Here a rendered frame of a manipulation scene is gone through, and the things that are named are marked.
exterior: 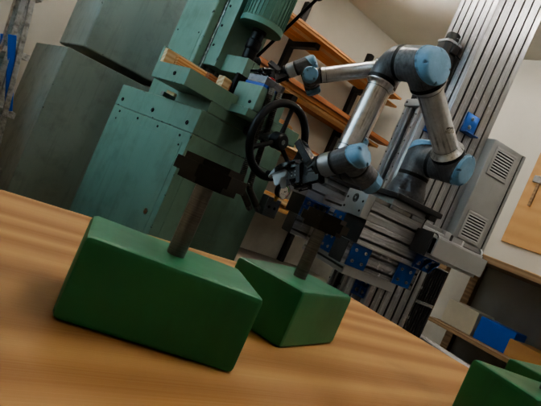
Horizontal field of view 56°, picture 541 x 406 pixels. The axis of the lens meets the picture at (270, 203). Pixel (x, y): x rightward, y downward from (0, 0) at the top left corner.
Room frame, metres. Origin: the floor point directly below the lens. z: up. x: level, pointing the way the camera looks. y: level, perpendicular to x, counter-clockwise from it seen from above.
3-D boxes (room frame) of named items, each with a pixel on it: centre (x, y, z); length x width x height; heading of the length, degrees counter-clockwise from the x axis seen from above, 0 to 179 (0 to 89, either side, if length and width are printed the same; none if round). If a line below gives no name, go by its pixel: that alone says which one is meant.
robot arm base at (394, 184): (1.95, -0.46, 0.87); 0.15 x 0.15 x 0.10
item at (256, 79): (1.86, 0.18, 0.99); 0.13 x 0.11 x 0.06; 137
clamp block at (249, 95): (1.86, 0.19, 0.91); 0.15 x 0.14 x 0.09; 137
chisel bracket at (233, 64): (2.03, 0.32, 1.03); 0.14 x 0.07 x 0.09; 47
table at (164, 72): (1.92, 0.25, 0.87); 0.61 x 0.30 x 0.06; 137
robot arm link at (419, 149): (1.94, -0.46, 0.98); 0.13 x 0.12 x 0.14; 39
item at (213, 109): (1.97, 0.27, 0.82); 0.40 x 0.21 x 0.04; 137
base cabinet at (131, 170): (2.09, 0.40, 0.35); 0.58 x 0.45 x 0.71; 47
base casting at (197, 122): (2.09, 0.40, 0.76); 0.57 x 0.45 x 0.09; 47
